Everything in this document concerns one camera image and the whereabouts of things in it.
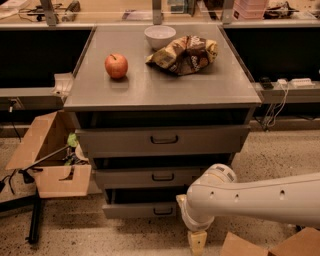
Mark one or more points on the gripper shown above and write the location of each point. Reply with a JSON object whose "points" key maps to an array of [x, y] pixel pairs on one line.
{"points": [[199, 222]]}

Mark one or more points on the grey bottom drawer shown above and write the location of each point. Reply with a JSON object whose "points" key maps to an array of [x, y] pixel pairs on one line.
{"points": [[141, 202]]}

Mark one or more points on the grey drawer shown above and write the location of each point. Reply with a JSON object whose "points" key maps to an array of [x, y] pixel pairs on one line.
{"points": [[141, 202], [162, 141], [147, 177]]}

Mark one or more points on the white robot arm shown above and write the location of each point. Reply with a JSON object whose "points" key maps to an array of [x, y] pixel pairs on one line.
{"points": [[291, 200]]}

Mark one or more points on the grey middle drawer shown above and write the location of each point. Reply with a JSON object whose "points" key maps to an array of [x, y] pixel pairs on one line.
{"points": [[147, 177]]}

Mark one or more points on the grey top drawer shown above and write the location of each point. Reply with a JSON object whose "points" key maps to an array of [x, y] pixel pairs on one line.
{"points": [[162, 141]]}

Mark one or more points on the grey metal drawer cabinet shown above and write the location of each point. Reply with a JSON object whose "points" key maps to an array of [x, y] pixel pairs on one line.
{"points": [[218, 95]]}

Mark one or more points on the open cardboard box left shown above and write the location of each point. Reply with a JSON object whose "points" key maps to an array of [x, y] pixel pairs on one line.
{"points": [[45, 145]]}

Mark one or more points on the crumpled brown chip bag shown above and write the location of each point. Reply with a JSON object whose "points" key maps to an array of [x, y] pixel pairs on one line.
{"points": [[185, 55]]}

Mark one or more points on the black tripod stand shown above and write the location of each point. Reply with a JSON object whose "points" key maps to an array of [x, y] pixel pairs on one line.
{"points": [[33, 200]]}

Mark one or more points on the white power strip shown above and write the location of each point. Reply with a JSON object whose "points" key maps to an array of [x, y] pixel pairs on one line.
{"points": [[302, 83]]}

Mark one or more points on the red apple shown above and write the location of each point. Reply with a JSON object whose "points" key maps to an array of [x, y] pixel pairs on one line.
{"points": [[116, 65]]}

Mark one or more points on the white bowl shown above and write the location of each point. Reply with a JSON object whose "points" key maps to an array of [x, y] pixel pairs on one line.
{"points": [[159, 36]]}

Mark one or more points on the pink storage bin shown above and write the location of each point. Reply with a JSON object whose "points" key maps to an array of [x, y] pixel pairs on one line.
{"points": [[249, 9]]}

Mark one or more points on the white plastic bracket left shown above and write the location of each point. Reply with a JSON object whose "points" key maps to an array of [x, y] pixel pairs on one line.
{"points": [[62, 84]]}

